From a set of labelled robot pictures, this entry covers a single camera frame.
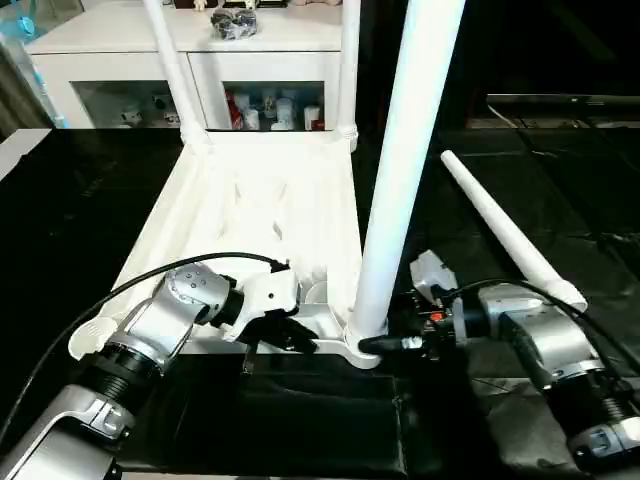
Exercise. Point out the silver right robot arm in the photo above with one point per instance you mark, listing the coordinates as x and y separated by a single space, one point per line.
540 335

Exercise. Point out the red and white bottle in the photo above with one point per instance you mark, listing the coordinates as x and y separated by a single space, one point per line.
234 112

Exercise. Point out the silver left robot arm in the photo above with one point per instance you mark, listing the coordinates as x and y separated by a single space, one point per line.
165 310

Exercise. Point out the white flat board strip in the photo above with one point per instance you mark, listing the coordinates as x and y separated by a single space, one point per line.
20 150

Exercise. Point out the long black bar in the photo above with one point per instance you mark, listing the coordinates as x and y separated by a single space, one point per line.
560 98

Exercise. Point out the white plastic table leg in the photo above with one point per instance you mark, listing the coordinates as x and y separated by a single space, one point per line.
348 75
400 150
175 75
495 220

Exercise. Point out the white toy figurine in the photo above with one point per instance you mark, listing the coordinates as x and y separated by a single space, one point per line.
129 116

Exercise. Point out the dark crumpled plastic bag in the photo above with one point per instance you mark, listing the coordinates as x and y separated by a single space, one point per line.
235 22

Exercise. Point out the white plastic table top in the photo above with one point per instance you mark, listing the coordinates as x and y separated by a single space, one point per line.
250 200

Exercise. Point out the black mat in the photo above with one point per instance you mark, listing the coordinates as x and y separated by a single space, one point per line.
325 425

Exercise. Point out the white cabinet with glass doors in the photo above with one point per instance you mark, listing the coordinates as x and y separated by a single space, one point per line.
125 55

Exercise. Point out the pink plush toy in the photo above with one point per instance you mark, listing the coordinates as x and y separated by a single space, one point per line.
310 2

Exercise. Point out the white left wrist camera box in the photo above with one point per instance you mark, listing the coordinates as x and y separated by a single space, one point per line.
265 295

